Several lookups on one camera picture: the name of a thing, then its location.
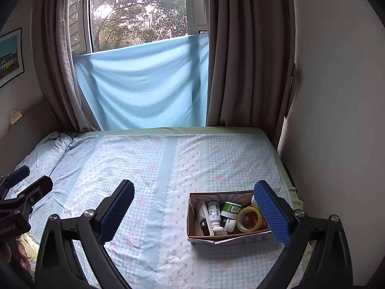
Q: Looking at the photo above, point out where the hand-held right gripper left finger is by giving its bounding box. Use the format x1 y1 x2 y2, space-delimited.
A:
34 180 135 289

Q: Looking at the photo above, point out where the white handheld digital meter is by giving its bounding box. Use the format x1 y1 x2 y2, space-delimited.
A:
199 220 215 236

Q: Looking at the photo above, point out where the grey curtain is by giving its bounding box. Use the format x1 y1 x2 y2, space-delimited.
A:
200 0 297 145
32 0 100 132

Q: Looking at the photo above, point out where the bed with green sheet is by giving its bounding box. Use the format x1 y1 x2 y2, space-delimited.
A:
75 126 304 217

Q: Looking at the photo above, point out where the white tube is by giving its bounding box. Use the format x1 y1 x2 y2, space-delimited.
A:
196 201 209 223

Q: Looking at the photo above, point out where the framed wall poster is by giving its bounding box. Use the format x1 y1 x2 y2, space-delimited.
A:
0 28 24 88

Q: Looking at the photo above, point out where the beige headboard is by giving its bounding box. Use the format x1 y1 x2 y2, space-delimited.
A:
0 98 61 169

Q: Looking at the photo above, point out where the yellow tape roll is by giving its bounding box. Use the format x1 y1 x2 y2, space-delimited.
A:
236 206 264 233

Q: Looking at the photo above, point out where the window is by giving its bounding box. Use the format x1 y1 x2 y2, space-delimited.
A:
69 0 208 56

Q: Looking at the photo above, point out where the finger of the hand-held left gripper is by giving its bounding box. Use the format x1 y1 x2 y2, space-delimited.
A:
12 176 53 214
0 165 31 201

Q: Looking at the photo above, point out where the light blue cloth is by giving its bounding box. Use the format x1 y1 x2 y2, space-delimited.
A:
73 33 210 131

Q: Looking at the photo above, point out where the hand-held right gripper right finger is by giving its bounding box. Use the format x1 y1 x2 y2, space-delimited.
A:
253 181 352 289

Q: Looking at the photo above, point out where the white pill bottle blue label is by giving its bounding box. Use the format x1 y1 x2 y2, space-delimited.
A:
207 201 222 230

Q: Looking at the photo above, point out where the brown cardboard box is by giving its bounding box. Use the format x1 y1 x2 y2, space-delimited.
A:
187 190 272 246

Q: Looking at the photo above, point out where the white jar green label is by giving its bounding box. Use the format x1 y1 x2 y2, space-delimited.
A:
221 202 243 219

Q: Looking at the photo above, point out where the person's left hand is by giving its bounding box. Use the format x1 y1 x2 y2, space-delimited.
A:
0 242 14 268

